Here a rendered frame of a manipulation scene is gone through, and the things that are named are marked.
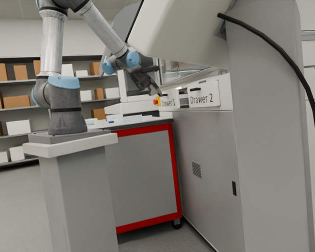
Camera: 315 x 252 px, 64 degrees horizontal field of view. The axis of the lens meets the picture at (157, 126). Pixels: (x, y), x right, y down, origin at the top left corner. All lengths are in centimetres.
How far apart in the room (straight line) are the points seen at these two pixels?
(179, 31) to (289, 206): 38
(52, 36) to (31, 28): 459
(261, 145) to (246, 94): 10
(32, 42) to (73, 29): 85
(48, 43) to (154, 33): 85
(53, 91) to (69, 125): 14
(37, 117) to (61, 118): 451
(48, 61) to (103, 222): 71
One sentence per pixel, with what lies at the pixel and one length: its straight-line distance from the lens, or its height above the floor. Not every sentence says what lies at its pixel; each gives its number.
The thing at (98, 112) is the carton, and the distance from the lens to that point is 517.
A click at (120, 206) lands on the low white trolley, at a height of 26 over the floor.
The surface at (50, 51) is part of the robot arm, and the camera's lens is 120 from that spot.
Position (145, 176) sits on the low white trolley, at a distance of 162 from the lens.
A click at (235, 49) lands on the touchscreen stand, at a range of 53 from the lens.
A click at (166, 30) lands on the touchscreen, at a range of 41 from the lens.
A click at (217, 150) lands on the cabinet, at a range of 118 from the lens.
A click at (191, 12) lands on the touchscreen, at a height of 100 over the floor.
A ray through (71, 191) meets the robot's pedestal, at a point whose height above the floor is 58.
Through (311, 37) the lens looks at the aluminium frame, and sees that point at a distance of 131.
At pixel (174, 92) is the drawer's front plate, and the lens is 137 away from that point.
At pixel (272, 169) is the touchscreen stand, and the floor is 71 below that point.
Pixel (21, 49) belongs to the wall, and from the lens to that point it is 570.
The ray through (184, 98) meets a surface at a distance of 139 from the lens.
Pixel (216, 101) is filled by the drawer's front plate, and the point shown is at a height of 84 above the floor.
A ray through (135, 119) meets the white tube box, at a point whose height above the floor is 78.
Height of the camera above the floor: 86
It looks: 5 degrees down
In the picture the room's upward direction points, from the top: 7 degrees counter-clockwise
